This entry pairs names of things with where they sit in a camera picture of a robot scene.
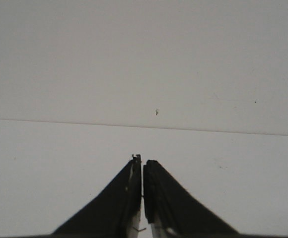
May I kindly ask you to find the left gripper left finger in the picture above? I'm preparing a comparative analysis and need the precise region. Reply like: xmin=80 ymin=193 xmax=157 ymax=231
xmin=52 ymin=153 xmax=143 ymax=235

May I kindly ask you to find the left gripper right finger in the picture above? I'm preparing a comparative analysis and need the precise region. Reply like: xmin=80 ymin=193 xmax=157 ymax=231
xmin=143 ymin=159 xmax=240 ymax=235

